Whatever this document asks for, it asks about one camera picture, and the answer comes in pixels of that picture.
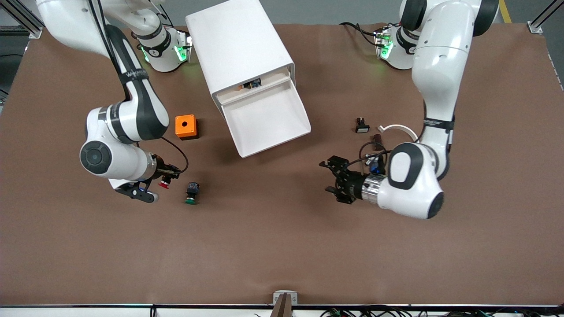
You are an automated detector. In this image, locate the white plastic drawer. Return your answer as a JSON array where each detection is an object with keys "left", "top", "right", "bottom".
[
  {"left": 218, "top": 78, "right": 312, "bottom": 159},
  {"left": 216, "top": 70, "right": 292, "bottom": 105}
]

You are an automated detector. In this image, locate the green push button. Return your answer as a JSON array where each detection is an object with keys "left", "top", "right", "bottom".
[{"left": 184, "top": 181, "right": 201, "bottom": 205}]

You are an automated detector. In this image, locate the white curved bracket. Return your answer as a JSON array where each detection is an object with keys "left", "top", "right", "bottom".
[{"left": 378, "top": 124, "right": 417, "bottom": 144}]

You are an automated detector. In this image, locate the aluminium frame post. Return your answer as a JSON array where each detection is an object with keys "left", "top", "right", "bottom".
[
  {"left": 0, "top": 0, "right": 45, "bottom": 39},
  {"left": 527, "top": 0, "right": 564, "bottom": 35}
]

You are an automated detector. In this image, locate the white table edge rail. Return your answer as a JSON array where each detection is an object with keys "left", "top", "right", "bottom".
[{"left": 0, "top": 304, "right": 564, "bottom": 317}]

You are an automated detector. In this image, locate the thin black base cable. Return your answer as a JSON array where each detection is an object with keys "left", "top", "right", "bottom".
[{"left": 156, "top": 0, "right": 175, "bottom": 28}]

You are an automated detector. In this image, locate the orange button enclosure box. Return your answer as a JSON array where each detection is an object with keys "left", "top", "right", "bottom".
[{"left": 175, "top": 114, "right": 199, "bottom": 141}]

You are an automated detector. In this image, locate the white drawer cabinet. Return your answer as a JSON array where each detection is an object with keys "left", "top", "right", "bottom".
[{"left": 185, "top": 0, "right": 296, "bottom": 106}]

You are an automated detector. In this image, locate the brown wedge post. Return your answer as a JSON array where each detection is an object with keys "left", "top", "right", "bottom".
[{"left": 270, "top": 294, "right": 293, "bottom": 317}]

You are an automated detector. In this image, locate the brown table cover sheet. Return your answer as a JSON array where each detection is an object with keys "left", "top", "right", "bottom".
[{"left": 0, "top": 22, "right": 564, "bottom": 306}]

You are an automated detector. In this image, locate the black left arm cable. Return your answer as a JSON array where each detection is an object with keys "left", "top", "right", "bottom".
[{"left": 359, "top": 141, "right": 393, "bottom": 167}]

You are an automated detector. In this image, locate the grey metal bracket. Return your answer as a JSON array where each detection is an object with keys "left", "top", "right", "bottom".
[{"left": 273, "top": 290, "right": 298, "bottom": 306}]

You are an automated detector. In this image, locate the black cable bundle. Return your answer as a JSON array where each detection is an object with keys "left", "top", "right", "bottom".
[{"left": 253, "top": 306, "right": 564, "bottom": 317}]

